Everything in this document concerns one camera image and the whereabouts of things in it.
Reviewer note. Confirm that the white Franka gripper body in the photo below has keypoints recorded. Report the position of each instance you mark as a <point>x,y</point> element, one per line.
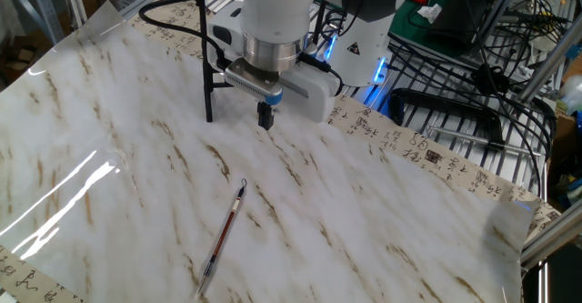
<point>314,93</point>

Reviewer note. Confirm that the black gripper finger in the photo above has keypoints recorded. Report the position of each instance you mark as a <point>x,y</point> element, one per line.
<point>270,117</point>
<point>262,114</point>

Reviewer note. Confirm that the brown calligraphy brush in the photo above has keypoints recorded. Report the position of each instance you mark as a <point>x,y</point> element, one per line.
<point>225,230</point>

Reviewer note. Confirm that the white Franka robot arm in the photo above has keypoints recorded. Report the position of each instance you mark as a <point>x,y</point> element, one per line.
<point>277,12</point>

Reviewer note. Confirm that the black carved pen rack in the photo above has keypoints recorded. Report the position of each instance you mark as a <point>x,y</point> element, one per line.
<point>209,107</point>

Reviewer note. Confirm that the beige calligraphy paper sheet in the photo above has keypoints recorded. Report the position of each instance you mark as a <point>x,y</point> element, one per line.
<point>409,148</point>

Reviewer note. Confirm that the green cutting mat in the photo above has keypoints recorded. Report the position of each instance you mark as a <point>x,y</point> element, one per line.
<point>409,30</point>

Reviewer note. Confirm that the glossy marble pattern mat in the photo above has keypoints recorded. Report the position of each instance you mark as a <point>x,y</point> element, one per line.
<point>341,212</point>

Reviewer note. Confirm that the white crumpled paper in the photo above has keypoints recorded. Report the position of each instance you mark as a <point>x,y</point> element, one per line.
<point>429,13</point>

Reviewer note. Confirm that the flat black box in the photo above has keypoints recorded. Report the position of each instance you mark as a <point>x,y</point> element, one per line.
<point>459,25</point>

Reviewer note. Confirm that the thin metal rod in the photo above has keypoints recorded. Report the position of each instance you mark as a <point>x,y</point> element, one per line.
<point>473,138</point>

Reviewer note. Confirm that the black round plug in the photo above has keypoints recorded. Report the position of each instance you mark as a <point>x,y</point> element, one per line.
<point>491,80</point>

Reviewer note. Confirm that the brown cardboard scraps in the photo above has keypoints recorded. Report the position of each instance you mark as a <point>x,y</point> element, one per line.
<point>23,59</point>

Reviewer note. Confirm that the brown cardboard box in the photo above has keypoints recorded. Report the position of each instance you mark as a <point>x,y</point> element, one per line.
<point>564,134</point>

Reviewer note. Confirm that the clear plastic bottle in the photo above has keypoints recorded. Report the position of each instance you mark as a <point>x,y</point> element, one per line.
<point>573,93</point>

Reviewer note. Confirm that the silver camera box blue end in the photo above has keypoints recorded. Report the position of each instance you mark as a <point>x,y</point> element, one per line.
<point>250,82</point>

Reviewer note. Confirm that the black bent clamp bracket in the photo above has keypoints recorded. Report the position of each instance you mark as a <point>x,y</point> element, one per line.
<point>436,98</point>

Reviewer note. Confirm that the grey steel shelf frame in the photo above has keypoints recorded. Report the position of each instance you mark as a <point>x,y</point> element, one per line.
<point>43,3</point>

